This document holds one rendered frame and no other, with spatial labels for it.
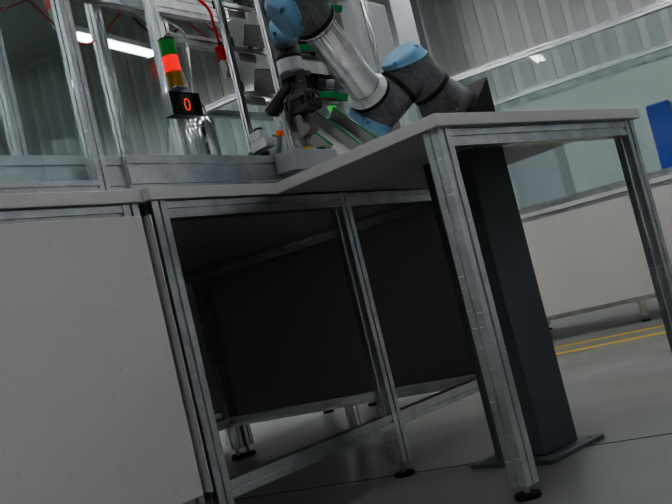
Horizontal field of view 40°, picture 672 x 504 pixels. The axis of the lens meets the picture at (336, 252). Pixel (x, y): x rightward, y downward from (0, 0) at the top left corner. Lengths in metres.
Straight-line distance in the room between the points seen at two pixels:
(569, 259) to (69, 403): 4.99
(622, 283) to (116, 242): 4.81
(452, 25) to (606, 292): 6.02
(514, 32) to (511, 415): 9.68
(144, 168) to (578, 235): 4.61
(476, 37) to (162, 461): 10.01
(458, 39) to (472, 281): 9.79
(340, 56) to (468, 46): 9.43
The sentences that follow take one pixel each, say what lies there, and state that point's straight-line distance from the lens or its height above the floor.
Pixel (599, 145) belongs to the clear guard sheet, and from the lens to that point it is 6.50.
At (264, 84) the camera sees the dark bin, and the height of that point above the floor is 1.30.
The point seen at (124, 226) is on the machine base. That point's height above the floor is 0.78.
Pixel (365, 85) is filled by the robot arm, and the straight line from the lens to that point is 2.38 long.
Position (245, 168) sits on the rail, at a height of 0.92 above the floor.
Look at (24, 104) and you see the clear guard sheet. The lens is 2.05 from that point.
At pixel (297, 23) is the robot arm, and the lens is 2.18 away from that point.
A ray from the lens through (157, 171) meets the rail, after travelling 2.26.
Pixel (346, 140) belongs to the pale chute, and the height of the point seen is 1.04.
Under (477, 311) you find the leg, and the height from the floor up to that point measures 0.42.
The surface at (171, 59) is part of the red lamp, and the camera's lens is 2.85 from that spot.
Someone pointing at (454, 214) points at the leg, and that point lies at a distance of 2.04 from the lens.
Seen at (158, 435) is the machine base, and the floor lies 0.32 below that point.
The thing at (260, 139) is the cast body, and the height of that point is 1.06.
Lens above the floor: 0.46
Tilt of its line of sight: 4 degrees up
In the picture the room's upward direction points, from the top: 14 degrees counter-clockwise
